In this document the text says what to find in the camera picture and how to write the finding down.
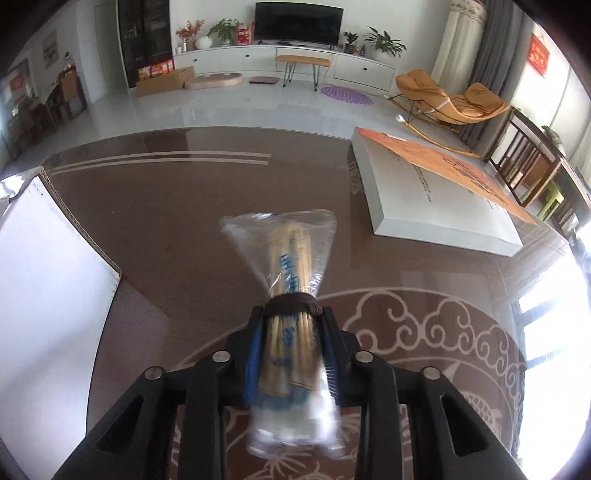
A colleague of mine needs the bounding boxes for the purple mat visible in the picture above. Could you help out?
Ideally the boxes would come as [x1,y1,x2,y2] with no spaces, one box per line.
[320,85,374,108]

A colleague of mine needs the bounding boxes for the bag of cotton swabs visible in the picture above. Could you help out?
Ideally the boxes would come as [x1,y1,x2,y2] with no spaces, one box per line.
[219,211,347,460]

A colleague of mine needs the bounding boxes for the wooden bench with metal legs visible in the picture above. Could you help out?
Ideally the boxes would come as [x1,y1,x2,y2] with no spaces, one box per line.
[276,54,332,92]

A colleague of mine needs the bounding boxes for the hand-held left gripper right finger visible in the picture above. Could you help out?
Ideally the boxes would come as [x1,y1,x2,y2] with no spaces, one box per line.
[318,305,529,480]

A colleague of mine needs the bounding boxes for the black television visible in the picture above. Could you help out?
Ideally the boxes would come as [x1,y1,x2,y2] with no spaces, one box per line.
[255,1,345,47]

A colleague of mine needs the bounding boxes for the orange boxes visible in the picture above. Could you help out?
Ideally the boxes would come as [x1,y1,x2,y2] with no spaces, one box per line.
[139,60,175,80]

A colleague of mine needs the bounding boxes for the orange rocking chair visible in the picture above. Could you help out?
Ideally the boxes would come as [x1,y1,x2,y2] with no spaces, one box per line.
[385,69,511,158]

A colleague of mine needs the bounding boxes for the wooden dining furniture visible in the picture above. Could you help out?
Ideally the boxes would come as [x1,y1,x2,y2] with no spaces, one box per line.
[0,65,88,148]

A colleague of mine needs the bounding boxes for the large green potted plant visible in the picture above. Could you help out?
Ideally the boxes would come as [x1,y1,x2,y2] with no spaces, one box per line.
[364,27,407,58]

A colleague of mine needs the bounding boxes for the red flowers in vase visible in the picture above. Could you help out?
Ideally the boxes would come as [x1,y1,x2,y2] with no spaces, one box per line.
[175,20,206,52]

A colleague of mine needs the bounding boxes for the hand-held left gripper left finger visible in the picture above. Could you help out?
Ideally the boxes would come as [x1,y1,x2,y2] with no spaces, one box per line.
[51,305,269,480]

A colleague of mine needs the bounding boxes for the white television cabinet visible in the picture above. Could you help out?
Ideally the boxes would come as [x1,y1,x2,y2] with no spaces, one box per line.
[173,44,397,93]

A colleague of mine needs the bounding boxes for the flat white box orange lid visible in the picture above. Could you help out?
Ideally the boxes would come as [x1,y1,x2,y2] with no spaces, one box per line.
[352,127,539,258]

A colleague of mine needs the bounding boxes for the wooden side table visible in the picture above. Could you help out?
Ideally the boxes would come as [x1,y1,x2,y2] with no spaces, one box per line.
[554,129,591,232]

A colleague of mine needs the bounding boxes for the wooden chair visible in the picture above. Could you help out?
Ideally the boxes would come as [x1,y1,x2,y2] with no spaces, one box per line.
[488,107,564,208]

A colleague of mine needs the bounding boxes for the pink oval cushion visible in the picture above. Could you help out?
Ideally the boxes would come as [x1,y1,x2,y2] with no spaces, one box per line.
[184,72,244,90]

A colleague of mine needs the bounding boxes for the green stool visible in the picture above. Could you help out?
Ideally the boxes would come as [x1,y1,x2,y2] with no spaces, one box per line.
[538,182,566,222]

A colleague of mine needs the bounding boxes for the white cardboard box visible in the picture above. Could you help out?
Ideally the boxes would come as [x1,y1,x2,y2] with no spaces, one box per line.
[0,166,123,472]

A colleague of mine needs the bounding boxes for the brown cardboard box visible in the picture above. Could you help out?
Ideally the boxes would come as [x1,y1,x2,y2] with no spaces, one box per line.
[135,66,195,97]

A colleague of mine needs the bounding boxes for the black display cabinet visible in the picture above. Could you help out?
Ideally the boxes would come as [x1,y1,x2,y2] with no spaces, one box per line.
[116,0,175,88]

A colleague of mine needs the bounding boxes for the red wall hanging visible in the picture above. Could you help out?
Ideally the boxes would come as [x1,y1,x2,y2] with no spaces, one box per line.
[527,33,551,75]

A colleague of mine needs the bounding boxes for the bushy green potted plant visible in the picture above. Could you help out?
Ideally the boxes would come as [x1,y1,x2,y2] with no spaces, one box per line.
[206,18,242,46]

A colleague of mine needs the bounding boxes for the framed wall picture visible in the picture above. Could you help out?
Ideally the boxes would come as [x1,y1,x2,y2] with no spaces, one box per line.
[41,28,58,65]

